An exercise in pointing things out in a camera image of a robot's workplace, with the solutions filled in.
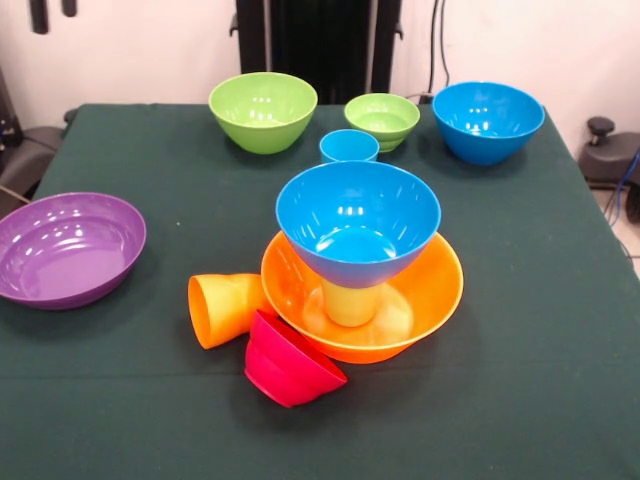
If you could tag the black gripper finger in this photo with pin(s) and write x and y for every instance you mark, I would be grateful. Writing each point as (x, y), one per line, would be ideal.
(39, 15)
(70, 7)

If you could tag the blue plastic cup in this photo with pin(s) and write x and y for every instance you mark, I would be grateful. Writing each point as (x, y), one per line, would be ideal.
(349, 147)

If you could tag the orange plastic cup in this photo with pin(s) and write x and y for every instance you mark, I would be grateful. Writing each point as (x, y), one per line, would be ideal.
(220, 310)

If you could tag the blue plastic bowl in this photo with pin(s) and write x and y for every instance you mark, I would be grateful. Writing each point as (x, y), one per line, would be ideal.
(487, 125)
(357, 215)

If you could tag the green plastic cup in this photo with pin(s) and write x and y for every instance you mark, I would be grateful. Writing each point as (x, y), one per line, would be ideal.
(350, 310)

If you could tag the small pink-red bowl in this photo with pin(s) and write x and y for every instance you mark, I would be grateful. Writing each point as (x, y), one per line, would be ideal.
(285, 365)

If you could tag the large yellow-orange bowl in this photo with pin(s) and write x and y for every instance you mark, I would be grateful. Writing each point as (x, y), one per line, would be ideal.
(435, 290)

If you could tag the dark grey stand foot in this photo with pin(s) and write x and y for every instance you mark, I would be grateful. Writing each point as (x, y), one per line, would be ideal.
(605, 160)
(30, 150)

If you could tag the large green bowl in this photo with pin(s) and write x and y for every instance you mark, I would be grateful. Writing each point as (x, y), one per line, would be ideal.
(262, 115)

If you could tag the purple shallow bowl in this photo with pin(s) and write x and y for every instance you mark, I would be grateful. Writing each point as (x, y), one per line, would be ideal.
(70, 260)

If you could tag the small green bowl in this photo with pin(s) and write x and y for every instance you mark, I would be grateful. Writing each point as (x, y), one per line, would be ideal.
(382, 120)

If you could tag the dark green tablecloth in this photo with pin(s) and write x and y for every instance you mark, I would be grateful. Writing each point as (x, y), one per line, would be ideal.
(320, 440)

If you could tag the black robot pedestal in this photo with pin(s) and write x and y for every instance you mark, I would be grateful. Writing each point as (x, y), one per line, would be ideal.
(310, 50)

